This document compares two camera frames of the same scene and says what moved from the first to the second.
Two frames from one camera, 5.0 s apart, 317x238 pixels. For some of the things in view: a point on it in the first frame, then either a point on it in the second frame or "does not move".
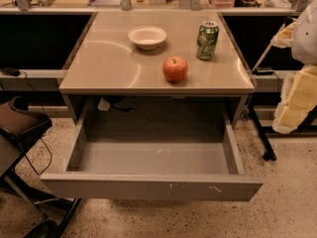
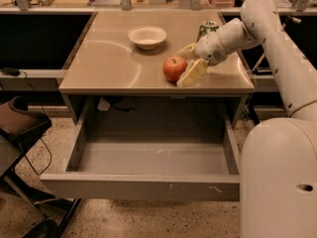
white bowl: [147, 38] does not move
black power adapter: [11, 71] does not move
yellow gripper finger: [298, 99] -> [195, 69]
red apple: [175, 68] does not move
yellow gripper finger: [284, 38] -> [188, 52]
